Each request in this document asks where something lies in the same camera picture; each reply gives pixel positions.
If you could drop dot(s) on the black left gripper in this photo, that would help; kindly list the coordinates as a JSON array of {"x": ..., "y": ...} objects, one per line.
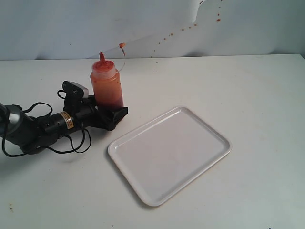
[{"x": 84, "y": 113}]

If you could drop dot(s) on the white rectangular plastic tray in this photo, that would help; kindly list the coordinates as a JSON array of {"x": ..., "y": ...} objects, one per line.
[{"x": 164, "y": 155}]

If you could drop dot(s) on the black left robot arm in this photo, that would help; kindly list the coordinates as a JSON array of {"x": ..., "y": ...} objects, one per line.
[{"x": 34, "y": 134}]

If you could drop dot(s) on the white backdrop sheet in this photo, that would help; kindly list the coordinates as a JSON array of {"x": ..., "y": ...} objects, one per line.
[{"x": 79, "y": 29}]

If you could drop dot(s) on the red sauce squeeze bottle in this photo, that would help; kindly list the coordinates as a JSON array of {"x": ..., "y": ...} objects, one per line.
[{"x": 106, "y": 83}]

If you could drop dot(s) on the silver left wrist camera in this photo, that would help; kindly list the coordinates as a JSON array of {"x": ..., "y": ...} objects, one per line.
[{"x": 74, "y": 90}]

